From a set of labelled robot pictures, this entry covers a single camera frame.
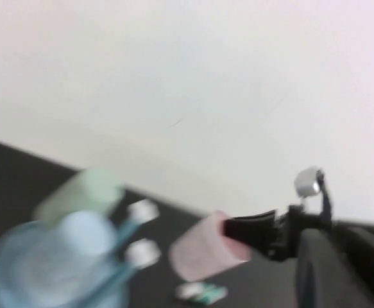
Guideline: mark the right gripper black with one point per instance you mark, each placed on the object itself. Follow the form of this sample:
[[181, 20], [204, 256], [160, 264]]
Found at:
[[299, 234]]

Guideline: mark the pink plastic cup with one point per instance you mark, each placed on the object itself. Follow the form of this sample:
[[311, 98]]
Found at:
[[199, 253]]

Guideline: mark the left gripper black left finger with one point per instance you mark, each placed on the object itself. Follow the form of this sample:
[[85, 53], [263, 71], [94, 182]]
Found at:
[[321, 272]]

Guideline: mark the light blue plastic cup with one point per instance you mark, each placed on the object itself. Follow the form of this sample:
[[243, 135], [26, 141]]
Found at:
[[84, 232]]

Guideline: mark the green plastic cup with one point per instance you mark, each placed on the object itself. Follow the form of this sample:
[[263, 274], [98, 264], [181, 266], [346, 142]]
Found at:
[[87, 189]]

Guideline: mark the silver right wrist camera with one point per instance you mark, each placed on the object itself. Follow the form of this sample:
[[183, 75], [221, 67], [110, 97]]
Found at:
[[307, 181]]

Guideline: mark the white green glue stick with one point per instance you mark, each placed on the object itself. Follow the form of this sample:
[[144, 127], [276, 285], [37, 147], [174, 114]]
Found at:
[[202, 292]]

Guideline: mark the blue cup stand with pegs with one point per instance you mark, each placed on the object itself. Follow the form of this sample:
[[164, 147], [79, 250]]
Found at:
[[20, 272]]

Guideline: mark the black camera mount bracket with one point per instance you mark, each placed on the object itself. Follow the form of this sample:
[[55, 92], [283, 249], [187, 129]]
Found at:
[[326, 205]]

